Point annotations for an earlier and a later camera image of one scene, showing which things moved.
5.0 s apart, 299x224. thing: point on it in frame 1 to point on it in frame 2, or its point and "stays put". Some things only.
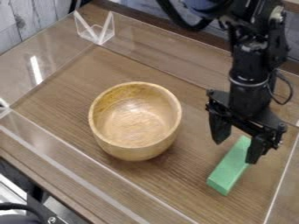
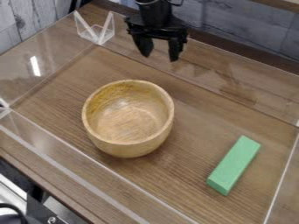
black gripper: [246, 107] to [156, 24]
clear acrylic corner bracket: [97, 33] stays put
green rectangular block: [232, 166] stays put
